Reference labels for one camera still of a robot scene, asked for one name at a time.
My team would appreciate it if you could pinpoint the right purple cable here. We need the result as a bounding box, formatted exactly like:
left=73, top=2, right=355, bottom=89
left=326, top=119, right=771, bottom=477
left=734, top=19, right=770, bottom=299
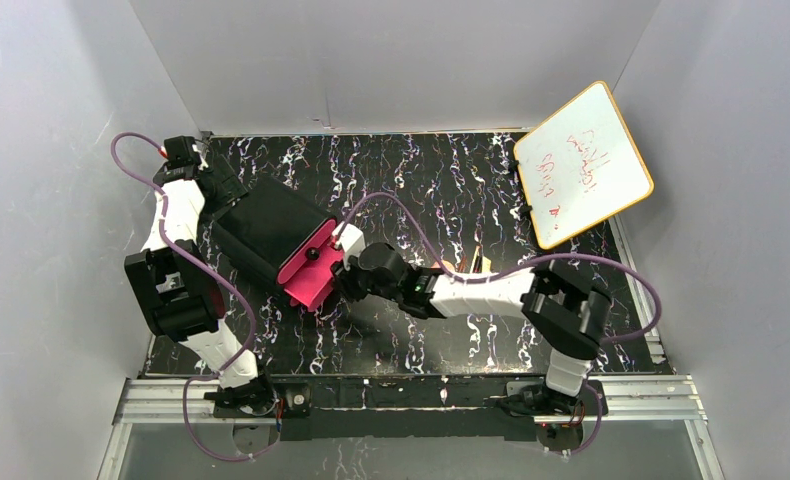
left=333, top=192, right=663, bottom=457

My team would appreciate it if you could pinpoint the white dry-erase board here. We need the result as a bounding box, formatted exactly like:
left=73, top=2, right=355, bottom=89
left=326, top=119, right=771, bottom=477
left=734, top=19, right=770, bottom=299
left=513, top=81, right=655, bottom=250

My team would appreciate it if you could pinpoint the white cosmetic pencil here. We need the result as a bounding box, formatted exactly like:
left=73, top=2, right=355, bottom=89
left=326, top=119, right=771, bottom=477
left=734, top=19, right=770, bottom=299
left=470, top=245, right=483, bottom=273

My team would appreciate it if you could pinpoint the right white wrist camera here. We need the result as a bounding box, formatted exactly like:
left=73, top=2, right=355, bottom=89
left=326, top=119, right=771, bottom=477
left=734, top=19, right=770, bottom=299
left=334, top=223, right=366, bottom=269

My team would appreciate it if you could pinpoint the purple cable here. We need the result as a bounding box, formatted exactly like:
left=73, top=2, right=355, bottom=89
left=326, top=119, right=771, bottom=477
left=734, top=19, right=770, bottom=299
left=333, top=192, right=663, bottom=457
left=110, top=131, right=280, bottom=463

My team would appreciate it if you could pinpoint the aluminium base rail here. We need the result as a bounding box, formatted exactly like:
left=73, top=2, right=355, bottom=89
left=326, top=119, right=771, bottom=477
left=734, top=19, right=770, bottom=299
left=98, top=374, right=724, bottom=479

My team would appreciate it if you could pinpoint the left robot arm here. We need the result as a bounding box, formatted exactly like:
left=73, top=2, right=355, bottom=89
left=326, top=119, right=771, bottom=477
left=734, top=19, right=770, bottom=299
left=124, top=153, right=276, bottom=415

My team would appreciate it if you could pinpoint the black drawer organizer cabinet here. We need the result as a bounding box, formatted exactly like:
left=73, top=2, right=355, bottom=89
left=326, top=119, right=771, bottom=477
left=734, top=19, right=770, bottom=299
left=212, top=176, right=336, bottom=288

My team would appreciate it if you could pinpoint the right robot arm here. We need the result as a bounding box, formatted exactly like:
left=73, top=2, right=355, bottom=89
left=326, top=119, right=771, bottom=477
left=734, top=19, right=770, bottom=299
left=331, top=242, right=612, bottom=415

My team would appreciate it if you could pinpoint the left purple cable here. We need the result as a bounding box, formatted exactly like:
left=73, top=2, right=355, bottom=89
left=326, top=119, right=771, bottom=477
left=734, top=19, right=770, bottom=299
left=110, top=131, right=280, bottom=463

